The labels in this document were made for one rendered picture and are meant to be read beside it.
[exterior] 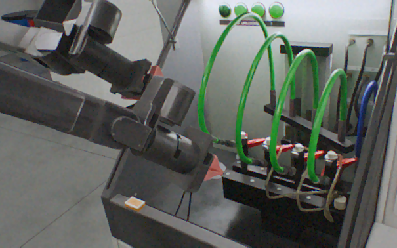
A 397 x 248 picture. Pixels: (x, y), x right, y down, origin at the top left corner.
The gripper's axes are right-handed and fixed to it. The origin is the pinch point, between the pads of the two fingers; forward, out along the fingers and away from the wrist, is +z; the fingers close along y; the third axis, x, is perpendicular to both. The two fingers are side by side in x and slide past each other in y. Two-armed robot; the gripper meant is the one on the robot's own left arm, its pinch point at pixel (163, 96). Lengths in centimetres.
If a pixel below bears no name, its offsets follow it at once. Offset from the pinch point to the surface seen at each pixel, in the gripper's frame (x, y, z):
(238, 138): 2.0, -7.3, 17.4
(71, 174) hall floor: 22, 229, 85
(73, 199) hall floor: 38, 198, 81
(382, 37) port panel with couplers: -37, -21, 43
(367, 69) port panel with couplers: -31, -16, 49
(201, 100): -3.0, -2.0, 8.4
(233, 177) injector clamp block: 7.3, 9.7, 37.2
